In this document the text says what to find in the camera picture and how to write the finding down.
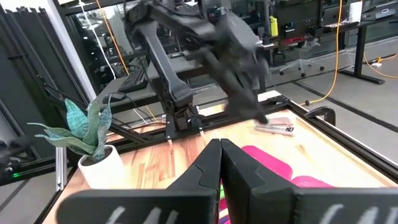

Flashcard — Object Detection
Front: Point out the black device green light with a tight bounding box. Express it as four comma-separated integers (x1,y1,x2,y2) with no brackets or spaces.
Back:
0,139,32,187

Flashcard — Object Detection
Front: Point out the yellow bottle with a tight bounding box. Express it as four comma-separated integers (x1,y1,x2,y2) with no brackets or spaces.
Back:
269,15,279,37

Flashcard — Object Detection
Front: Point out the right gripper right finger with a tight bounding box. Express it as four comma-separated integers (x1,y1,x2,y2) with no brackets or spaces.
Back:
221,139,296,224

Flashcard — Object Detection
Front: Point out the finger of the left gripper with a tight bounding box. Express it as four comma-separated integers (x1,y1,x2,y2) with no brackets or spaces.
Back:
198,52,265,123
208,51,270,123

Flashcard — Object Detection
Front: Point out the green artificial plant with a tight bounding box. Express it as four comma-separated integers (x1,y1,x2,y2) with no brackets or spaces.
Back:
27,98,113,162

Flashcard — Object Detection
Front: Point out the grey laptop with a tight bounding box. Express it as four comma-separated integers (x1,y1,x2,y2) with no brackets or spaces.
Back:
362,1,398,22

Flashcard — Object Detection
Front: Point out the yellow extension cable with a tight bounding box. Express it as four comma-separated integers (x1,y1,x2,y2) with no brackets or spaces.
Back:
298,0,343,107

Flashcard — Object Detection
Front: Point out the black desk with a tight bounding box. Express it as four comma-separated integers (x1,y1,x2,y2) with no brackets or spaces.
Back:
323,14,398,85

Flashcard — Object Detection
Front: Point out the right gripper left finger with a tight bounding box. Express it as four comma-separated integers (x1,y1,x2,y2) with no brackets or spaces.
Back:
169,139,222,190

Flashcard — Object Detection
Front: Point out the black folding panel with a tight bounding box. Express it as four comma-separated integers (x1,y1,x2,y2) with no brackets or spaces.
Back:
0,6,91,159

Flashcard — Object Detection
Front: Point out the orange hanging cable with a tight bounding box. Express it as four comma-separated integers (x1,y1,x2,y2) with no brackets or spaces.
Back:
95,0,131,76

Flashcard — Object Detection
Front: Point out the black table clamp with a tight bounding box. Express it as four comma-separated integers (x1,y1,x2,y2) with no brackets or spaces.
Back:
304,106,336,127

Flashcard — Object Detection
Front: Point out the grey office chair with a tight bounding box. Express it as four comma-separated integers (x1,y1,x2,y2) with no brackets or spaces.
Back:
278,39,326,78

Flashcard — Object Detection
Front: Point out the silver aluminium post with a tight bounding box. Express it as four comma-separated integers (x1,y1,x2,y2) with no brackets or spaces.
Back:
55,146,68,191

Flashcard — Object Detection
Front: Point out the white cup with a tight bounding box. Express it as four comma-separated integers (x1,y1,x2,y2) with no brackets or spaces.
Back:
348,1,363,24

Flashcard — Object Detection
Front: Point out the black keyboard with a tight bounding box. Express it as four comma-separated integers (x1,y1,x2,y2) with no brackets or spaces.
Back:
118,68,149,93

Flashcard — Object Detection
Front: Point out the white plant pot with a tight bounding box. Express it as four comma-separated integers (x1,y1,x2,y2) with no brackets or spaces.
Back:
77,144,127,190

